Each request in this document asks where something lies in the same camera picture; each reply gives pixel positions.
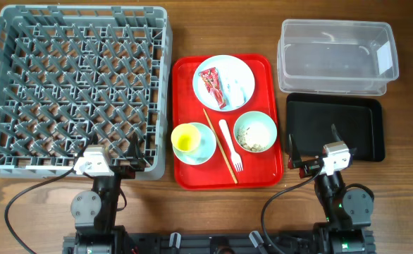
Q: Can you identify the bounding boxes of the mint green bowl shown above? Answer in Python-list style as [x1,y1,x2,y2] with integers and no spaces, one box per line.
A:
[233,111,278,153]

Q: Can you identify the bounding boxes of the yellow plastic cup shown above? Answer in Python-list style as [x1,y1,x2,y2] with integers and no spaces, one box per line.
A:
[171,123,201,152]

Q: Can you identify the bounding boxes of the white plastic fork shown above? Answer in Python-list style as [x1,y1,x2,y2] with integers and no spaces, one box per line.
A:
[218,119,243,172]

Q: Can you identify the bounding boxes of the rice and food scraps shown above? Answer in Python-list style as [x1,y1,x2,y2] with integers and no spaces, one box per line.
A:
[236,123,271,152]

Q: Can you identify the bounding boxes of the wooden chopstick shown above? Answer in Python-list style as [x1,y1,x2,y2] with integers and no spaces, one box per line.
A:
[202,108,238,184]

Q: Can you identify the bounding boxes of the small light blue bowl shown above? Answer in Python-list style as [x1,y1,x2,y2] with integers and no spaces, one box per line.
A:
[173,122,216,165]

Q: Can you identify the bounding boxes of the white plastic wrapper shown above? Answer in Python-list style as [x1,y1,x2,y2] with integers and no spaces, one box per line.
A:
[225,68,245,108]

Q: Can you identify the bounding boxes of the large light blue plate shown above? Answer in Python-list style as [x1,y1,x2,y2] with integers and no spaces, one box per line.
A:
[192,55,256,111]

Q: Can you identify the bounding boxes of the red snack wrapper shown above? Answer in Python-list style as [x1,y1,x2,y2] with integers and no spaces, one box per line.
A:
[199,67,226,109]

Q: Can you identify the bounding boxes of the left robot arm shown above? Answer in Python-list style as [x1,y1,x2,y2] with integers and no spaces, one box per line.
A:
[62,134,146,254]

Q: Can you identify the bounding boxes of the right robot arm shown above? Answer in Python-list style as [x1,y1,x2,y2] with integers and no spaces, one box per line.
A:
[288,125,376,253]

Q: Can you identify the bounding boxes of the grey dishwasher rack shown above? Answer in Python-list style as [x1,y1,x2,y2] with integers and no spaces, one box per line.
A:
[0,5,173,181]

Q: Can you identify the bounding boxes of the black tray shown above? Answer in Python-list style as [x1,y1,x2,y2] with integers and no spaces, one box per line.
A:
[285,93,386,162]

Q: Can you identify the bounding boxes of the red plastic tray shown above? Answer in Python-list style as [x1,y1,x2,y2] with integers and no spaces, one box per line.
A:
[172,54,283,191]

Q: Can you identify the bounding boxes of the clear plastic bin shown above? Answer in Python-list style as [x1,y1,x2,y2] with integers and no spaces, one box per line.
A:
[277,19,400,96]

